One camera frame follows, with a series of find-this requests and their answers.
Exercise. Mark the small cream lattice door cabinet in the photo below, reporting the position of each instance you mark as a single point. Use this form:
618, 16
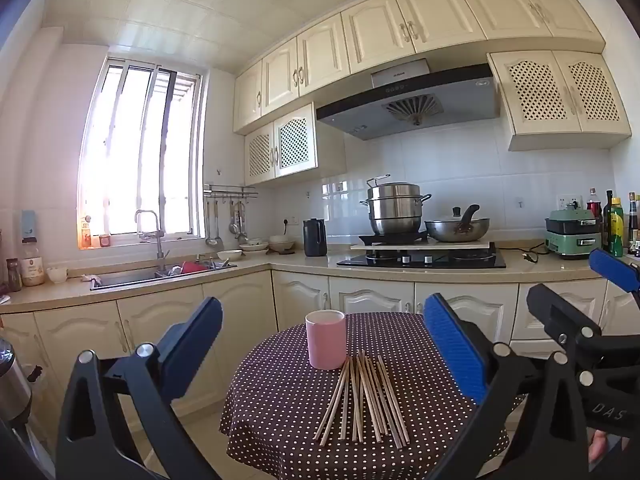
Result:
290, 145

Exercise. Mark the chrome faucet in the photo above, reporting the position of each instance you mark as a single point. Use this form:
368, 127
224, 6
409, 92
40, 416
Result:
160, 245

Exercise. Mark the dark glass bottle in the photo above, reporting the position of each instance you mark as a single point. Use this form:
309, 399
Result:
608, 220

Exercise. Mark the orange bottle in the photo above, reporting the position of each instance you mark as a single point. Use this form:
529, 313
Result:
86, 235

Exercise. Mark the green electric cooker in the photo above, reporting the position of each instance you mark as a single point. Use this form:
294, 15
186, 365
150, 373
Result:
572, 235

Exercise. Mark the person's right hand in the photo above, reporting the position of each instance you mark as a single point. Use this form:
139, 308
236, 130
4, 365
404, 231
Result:
597, 447

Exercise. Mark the wall utensil rack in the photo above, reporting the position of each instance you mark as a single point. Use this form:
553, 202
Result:
230, 191

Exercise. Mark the kitchen window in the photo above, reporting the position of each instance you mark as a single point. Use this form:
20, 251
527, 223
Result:
135, 160

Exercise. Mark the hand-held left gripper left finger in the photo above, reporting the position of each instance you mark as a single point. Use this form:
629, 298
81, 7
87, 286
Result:
195, 340

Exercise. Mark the stack of white bowls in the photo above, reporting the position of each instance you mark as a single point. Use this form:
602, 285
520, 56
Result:
281, 244

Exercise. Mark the white wall outlet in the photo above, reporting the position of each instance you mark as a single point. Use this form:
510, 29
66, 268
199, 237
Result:
570, 202

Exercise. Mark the yellow green bottle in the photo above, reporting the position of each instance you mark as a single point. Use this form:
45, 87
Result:
616, 230

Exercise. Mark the small dark jar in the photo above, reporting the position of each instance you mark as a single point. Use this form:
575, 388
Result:
14, 276

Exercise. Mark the cream upper wall cabinets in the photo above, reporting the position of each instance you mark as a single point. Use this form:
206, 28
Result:
380, 35

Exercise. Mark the large cream lattice door cabinet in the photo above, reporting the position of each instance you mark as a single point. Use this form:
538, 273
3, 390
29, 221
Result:
560, 95

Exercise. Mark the white board under pots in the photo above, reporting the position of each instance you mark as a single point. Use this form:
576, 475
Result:
450, 246

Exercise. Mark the grey range hood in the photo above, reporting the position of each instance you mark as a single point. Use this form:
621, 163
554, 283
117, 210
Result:
400, 110

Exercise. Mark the dark sauce bottle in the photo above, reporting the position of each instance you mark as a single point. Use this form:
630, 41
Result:
633, 220

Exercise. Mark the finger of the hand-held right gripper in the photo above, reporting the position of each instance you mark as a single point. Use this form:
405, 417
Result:
612, 267
550, 305

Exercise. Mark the steel thermos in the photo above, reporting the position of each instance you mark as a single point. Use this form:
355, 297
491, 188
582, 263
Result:
12, 385

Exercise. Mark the bunch of wooden chopsticks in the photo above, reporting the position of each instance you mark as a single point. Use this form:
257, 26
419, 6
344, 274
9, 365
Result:
372, 395

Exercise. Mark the brown polka dot tablecloth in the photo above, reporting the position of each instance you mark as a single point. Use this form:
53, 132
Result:
280, 410

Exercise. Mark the hanging steel spoons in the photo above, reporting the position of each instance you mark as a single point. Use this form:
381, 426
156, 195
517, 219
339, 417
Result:
239, 225

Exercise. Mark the stainless steel steamer pot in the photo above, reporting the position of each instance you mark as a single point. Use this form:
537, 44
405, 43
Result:
395, 210

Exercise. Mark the stainless steel sink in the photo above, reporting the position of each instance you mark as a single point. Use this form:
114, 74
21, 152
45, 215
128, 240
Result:
130, 277

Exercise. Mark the hanging steel ladle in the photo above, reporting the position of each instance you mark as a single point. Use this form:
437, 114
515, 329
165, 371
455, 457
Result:
214, 237

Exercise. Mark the white bowl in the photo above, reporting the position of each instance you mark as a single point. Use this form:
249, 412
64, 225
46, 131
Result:
229, 255

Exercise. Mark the glass jar with teal lid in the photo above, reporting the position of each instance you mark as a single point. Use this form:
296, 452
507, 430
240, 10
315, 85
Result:
32, 265

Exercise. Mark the pink cup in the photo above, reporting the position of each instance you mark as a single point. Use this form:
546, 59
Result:
325, 345

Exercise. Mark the small white cup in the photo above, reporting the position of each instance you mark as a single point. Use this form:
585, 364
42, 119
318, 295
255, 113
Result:
57, 275

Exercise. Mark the cream base cabinets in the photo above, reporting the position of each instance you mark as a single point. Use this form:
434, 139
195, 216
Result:
150, 320

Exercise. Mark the black gas stove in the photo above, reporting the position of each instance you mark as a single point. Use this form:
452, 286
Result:
450, 261

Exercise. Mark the black kettle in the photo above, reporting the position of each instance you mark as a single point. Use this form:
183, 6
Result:
315, 237

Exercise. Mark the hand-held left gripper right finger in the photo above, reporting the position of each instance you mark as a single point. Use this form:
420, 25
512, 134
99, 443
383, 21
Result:
452, 345

